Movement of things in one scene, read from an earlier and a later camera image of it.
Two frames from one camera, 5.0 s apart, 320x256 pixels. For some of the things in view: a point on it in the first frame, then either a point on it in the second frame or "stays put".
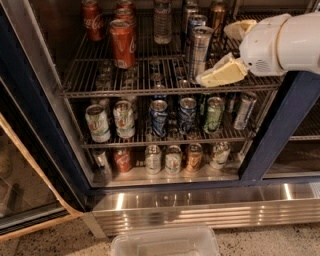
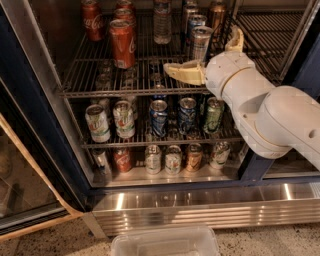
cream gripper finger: (227, 70) -> (190, 72)
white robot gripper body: (260, 48) -> (224, 70)
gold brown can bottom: (195, 156) stays put
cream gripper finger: (237, 30) -> (236, 42)
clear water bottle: (162, 31) stays put
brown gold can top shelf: (218, 20) stays put
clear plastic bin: (175, 240) stays put
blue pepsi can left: (159, 117) stays put
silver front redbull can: (201, 37) stays put
